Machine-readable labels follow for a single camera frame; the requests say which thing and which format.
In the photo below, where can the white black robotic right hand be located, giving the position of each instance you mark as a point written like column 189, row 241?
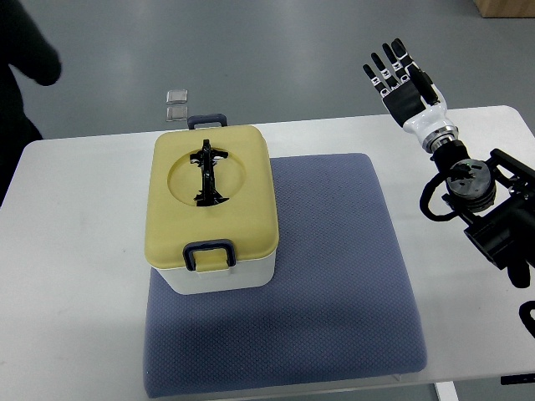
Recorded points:
column 411, row 97

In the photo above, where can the yellow box lid with handle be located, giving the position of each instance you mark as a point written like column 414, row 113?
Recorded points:
column 211, row 199

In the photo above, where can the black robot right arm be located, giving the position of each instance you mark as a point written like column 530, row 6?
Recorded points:
column 494, row 197

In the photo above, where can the brown cardboard box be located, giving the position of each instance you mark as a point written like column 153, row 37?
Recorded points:
column 505, row 8

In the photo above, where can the white storage box base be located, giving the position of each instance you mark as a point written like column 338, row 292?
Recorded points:
column 245, row 274

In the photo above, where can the blue grey fabric cushion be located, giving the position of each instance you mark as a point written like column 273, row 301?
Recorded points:
column 339, row 306

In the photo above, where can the upper metal floor plate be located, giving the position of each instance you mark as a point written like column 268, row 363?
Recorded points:
column 177, row 96

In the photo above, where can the black object at right edge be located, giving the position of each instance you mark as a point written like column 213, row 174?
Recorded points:
column 525, row 314

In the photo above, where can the dark clothed person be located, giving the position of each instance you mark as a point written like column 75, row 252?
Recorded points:
column 25, row 49

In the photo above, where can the black table bracket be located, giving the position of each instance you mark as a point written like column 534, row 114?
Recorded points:
column 517, row 379

